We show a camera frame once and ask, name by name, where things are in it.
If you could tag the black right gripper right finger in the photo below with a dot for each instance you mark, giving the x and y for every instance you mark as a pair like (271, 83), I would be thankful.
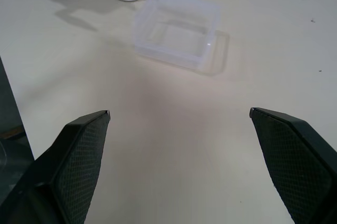
(295, 160)

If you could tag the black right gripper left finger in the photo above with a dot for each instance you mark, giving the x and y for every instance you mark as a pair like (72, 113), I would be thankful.
(71, 166)

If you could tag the clear plastic rectangular container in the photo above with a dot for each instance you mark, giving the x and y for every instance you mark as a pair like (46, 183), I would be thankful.
(176, 30)

